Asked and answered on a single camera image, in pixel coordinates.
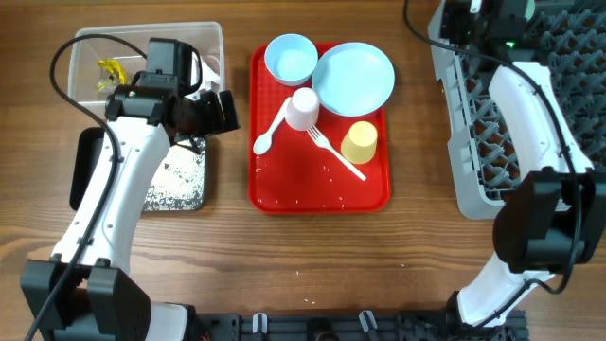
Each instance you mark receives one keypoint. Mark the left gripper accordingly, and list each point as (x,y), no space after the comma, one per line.
(210,101)

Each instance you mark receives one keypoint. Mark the white napkin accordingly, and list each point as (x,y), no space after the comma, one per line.
(209,78)

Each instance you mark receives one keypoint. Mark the yellow snack wrapper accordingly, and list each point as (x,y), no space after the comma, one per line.
(112,74)

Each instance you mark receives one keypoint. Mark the light blue plate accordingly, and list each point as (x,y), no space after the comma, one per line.
(353,79)

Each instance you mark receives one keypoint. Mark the mint green bowl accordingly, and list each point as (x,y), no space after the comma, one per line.
(530,9)

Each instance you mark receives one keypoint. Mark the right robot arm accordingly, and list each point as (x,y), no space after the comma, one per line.
(555,217)

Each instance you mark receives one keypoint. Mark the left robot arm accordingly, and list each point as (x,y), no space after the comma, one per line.
(84,290)

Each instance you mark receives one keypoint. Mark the grey dishwasher rack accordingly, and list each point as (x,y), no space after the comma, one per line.
(571,36)

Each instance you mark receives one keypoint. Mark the clear plastic waste bin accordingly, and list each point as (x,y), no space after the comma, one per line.
(84,73)

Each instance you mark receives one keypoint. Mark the black food waste tray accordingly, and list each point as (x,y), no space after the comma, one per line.
(178,184)

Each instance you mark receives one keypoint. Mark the white plastic spoon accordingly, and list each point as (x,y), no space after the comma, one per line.
(264,142)

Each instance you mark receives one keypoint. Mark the light blue small bowl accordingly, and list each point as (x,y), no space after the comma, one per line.
(291,59)

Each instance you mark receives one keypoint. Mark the white plastic cup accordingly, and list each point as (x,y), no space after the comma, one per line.
(303,109)

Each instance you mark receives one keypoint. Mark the red serving tray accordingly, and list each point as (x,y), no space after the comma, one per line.
(297,177)

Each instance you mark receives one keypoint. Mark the white plastic fork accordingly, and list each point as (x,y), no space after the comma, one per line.
(323,143)

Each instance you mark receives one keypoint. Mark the yellow plastic cup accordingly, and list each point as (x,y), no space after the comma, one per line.
(360,143)

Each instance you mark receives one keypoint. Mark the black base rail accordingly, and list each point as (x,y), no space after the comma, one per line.
(406,326)

